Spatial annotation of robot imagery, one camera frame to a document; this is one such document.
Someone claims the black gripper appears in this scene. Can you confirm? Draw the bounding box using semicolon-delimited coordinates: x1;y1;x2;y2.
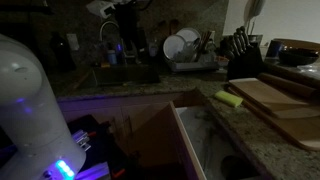
114;0;148;52

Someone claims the yellow-green sponge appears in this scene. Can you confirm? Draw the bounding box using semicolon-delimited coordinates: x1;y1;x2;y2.
214;89;244;109

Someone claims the open wooden drawer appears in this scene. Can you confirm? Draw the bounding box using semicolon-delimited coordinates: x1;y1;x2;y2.
128;99;268;180

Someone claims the clear plastic drawer liner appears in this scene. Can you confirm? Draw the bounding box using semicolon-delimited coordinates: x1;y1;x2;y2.
176;105;236;180

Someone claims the chrome curved faucet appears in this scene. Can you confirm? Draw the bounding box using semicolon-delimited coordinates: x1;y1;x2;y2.
99;20;122;64

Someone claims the small glass cup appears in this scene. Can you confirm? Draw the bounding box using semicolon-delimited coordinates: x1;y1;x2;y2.
148;41;160;58

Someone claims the white blue soap dispenser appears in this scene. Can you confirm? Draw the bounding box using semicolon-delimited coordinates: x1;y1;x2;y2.
107;49;119;66

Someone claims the large white plate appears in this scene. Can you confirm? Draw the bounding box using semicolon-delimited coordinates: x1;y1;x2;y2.
162;34;188;61

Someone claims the steel kitchen sink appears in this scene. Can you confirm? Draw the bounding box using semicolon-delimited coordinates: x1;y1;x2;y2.
91;63;161;88

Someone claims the wooden utensils bundle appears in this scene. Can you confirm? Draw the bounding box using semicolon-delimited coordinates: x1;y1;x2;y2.
194;30;213;62

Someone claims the grey dish rack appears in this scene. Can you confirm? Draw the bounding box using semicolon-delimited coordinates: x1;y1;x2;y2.
164;49;223;73

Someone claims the kitchen base cabinet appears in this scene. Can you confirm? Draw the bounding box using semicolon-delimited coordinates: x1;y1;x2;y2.
58;92;188;141

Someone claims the black knife block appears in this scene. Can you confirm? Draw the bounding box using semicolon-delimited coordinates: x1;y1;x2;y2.
226;46;264;81

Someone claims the small light cutting board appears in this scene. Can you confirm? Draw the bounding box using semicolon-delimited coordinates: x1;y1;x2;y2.
229;77;320;120

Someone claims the wooden rolling pin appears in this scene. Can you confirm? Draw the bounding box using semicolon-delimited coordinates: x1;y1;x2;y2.
258;72;320;101

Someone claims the dark bowl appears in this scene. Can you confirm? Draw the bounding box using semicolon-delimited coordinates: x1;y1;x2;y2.
278;47;320;67

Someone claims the clear plastic tray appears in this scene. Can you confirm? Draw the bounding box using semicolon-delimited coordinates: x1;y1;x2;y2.
296;63;320;73

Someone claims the large wooden cutting board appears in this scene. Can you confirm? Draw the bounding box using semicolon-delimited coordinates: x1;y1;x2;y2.
227;85;320;152

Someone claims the white wall outlet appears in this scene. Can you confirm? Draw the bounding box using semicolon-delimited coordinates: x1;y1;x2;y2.
65;33;80;52

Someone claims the black handled knife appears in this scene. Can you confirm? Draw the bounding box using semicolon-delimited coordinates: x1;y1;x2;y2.
238;25;251;48
222;36;236;60
231;31;245;53

